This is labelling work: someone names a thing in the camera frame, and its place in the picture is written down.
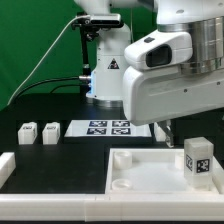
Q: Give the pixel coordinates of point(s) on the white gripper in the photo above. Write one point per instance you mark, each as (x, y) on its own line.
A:
(161, 94)

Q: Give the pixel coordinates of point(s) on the white square table top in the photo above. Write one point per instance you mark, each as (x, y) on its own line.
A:
(155, 171)

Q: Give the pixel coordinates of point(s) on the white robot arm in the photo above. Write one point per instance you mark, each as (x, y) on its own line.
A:
(189, 34)

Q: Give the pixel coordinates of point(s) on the white plate with AprilTags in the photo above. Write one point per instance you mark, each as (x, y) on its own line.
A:
(106, 128)

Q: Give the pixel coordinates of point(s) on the white L-shaped obstacle fence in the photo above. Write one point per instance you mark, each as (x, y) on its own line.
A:
(112, 207)

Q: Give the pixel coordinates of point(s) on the camera on black stand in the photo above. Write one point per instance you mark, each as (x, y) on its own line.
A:
(89, 27)

